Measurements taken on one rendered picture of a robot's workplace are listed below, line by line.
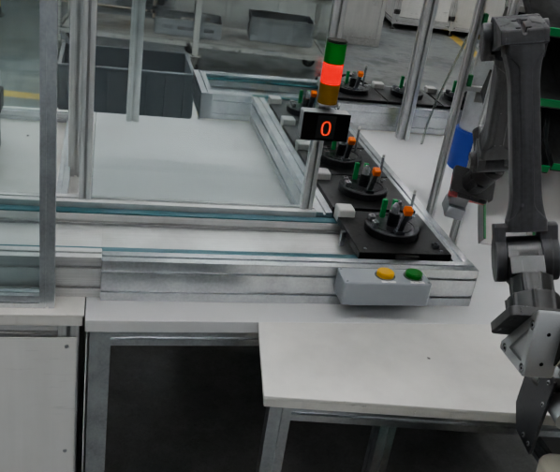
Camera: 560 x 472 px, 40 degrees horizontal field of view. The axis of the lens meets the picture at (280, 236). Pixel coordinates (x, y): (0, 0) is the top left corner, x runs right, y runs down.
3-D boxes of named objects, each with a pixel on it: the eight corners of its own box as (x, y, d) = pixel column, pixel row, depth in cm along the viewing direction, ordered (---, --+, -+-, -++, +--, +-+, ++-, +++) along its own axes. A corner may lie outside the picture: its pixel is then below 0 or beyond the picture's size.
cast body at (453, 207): (461, 221, 187) (472, 197, 183) (444, 216, 187) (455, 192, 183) (456, 204, 194) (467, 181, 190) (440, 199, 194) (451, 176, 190)
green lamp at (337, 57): (346, 66, 183) (349, 45, 181) (326, 64, 182) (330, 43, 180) (340, 60, 188) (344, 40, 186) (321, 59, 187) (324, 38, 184)
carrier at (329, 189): (414, 217, 211) (423, 175, 206) (331, 213, 206) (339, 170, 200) (387, 184, 232) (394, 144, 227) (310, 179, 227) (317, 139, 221)
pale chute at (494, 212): (527, 249, 194) (535, 243, 189) (478, 243, 192) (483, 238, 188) (524, 149, 203) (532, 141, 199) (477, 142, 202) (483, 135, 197)
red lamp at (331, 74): (342, 86, 186) (346, 66, 183) (322, 84, 184) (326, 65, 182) (337, 81, 190) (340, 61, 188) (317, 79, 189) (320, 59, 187)
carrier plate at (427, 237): (449, 261, 189) (451, 254, 188) (358, 258, 184) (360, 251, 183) (416, 219, 210) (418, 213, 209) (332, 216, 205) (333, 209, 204)
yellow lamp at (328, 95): (339, 106, 188) (342, 86, 186) (319, 104, 187) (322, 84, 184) (333, 100, 192) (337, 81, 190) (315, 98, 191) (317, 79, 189)
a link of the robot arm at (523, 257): (512, 282, 122) (547, 281, 121) (506, 226, 127) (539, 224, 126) (506, 303, 130) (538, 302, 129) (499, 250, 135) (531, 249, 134)
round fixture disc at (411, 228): (425, 244, 192) (427, 237, 191) (373, 243, 188) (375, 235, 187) (406, 220, 204) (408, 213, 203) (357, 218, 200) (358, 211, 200)
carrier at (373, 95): (386, 106, 312) (392, 76, 307) (330, 101, 307) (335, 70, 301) (369, 89, 333) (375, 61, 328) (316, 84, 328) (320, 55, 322)
